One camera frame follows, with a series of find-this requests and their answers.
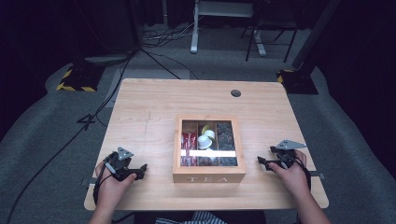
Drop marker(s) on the pile of dark tea bags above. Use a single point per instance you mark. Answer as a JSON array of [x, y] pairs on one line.
[[226, 137]]

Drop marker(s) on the black stand base hazard tape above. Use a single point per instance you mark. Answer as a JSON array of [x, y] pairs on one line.
[[297, 82], [81, 77]]

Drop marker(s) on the person's striped clothing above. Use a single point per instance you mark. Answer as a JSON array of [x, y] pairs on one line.
[[199, 218]]

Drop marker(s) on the person's left hand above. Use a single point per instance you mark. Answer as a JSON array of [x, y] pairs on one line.
[[110, 191]]

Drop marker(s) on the white desk frame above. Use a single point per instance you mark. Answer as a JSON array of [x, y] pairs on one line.
[[194, 31]]

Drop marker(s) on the white capsule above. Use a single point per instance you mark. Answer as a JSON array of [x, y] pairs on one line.
[[210, 134], [204, 142]]

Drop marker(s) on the grey tape strip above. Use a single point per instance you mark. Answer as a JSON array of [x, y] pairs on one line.
[[88, 182], [318, 175]]

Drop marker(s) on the black chair frame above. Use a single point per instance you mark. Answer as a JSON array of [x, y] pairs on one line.
[[274, 28]]

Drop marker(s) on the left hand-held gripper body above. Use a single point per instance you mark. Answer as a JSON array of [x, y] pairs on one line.
[[120, 161]]

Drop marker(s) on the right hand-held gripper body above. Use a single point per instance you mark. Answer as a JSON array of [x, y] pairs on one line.
[[286, 155]]

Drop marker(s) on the lime green capsule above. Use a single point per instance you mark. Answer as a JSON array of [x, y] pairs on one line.
[[205, 128]]

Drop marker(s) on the dark slanted post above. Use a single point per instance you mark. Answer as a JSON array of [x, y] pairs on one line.
[[314, 34]]

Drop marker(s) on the person's right hand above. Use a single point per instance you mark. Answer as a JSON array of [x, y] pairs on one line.
[[292, 180]]

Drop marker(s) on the brown capsule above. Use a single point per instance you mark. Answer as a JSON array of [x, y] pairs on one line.
[[206, 161]]

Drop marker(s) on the wooden tea box with glass lid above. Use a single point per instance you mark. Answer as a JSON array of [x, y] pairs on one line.
[[208, 174]]

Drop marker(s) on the dark round table grommet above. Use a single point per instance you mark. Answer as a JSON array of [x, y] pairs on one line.
[[235, 93]]

